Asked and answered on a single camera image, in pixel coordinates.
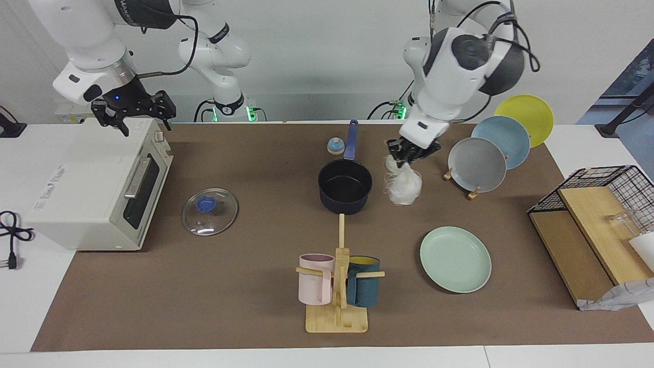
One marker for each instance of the grey plate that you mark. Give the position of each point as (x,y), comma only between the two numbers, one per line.
(477,164)

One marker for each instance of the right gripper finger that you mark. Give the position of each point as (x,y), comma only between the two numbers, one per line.
(168,122)
(125,128)

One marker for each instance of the yellow plate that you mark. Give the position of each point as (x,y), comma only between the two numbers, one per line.
(529,115)

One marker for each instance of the black stand foot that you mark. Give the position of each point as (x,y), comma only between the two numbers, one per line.
(9,127)
(621,115)

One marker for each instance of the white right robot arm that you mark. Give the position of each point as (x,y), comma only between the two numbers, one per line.
(87,30)

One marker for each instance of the wooden mug tree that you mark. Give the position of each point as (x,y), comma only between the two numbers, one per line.
(337,320)

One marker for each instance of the light blue plate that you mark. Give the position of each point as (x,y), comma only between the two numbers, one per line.
(506,138)

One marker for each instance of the white toaster oven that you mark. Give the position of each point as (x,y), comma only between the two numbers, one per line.
(82,179)

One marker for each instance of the small blue kitchen timer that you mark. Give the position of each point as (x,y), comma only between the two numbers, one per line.
(335,147)

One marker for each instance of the white cup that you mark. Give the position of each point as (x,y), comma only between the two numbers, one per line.
(645,250)

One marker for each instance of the wooden plate rack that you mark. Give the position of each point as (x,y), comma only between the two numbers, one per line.
(473,194)

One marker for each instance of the glass lid with blue knob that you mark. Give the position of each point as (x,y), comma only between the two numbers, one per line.
(207,205)

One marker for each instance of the clear glass cup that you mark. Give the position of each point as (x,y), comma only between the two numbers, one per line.
(622,224)

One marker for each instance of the dark teal mug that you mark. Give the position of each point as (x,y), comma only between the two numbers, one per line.
(364,287)

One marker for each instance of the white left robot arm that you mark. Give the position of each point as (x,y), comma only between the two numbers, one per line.
(460,76)

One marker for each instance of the light green plate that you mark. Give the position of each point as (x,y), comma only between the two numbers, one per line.
(454,259)

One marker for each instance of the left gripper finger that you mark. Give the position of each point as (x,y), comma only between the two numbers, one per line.
(414,158)
(398,160)

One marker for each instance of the pink mug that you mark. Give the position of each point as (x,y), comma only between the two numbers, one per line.
(312,287)

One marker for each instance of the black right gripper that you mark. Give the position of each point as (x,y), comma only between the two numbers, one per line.
(414,148)

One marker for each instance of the white wall socket box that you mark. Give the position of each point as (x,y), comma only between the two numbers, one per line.
(71,115)

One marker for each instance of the white plastic bag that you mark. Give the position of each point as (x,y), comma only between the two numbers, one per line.
(406,187)

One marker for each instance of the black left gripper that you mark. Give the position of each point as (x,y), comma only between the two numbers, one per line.
(133,102)

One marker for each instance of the brown table mat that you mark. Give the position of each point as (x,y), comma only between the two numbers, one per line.
(255,286)

